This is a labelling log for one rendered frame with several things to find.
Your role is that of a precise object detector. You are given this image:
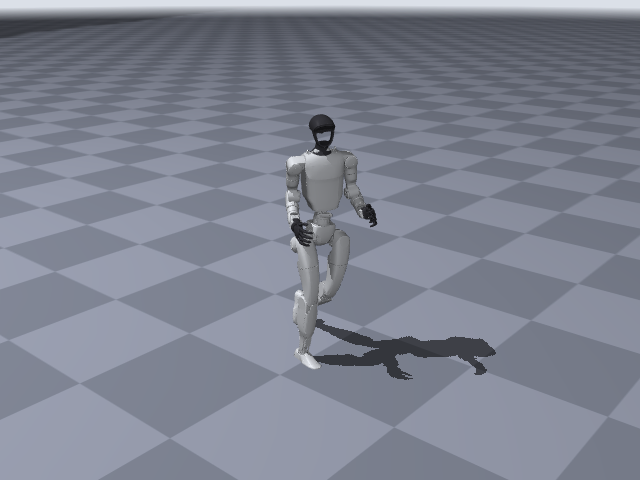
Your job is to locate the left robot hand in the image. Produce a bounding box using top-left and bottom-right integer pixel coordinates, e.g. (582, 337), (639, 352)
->
(361, 204), (377, 227)

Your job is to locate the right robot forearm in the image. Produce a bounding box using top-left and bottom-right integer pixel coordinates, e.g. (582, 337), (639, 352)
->
(285, 191), (302, 229)

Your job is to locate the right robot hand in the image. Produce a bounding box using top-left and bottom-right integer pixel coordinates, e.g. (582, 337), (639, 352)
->
(291, 218), (313, 247)

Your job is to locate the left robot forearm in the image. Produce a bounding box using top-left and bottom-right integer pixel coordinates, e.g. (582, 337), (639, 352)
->
(350, 186), (367, 218)

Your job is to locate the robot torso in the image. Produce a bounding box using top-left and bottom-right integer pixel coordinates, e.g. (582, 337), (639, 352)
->
(300, 146), (345, 246)

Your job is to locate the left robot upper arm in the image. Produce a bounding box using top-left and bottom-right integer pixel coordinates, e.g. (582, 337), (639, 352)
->
(340, 151), (359, 199)

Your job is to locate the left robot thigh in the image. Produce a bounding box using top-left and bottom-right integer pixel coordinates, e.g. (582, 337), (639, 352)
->
(318, 228), (350, 299)

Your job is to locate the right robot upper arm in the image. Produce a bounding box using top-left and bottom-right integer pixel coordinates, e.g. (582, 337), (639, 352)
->
(286, 156), (305, 203)

